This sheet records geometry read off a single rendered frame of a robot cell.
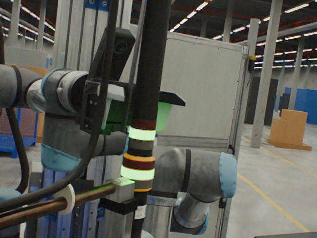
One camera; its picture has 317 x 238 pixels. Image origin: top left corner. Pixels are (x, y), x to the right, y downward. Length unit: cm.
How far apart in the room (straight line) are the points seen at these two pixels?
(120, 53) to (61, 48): 81
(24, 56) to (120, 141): 1041
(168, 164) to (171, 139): 161
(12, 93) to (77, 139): 37
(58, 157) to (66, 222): 70
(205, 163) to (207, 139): 175
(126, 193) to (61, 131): 28
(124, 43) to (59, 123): 22
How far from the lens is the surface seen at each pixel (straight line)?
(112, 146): 79
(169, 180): 96
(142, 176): 49
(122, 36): 57
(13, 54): 1124
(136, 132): 49
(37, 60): 1108
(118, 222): 50
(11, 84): 106
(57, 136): 72
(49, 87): 72
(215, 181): 97
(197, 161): 97
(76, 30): 139
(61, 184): 40
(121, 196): 47
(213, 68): 266
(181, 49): 254
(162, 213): 97
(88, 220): 141
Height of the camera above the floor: 168
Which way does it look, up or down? 6 degrees down
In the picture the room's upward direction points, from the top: 7 degrees clockwise
